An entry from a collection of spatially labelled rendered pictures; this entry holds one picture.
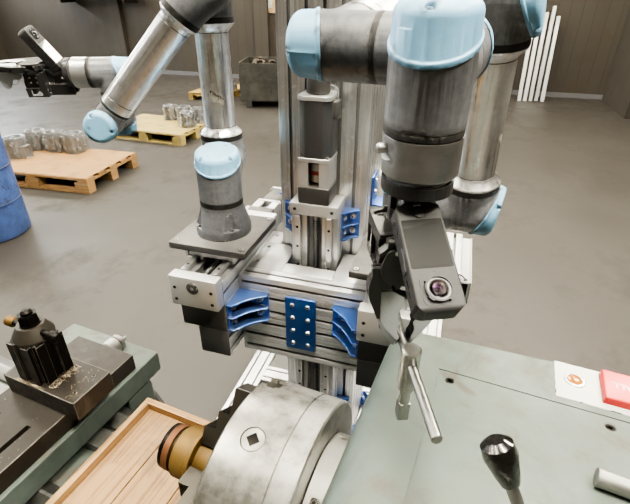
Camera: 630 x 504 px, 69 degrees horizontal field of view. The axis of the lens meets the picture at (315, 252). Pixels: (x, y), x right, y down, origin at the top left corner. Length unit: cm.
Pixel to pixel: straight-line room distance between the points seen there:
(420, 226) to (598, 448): 39
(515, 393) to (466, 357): 9
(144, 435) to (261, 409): 52
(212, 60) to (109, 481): 99
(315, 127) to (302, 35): 61
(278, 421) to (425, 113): 45
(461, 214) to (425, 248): 60
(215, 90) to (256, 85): 679
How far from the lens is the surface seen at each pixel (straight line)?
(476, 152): 97
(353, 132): 122
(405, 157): 42
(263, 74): 802
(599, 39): 1016
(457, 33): 40
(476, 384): 72
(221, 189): 120
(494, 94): 92
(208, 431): 80
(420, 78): 40
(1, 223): 431
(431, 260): 43
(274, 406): 69
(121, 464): 113
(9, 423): 119
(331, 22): 54
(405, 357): 52
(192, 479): 80
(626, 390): 79
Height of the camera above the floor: 175
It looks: 30 degrees down
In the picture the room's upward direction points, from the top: straight up
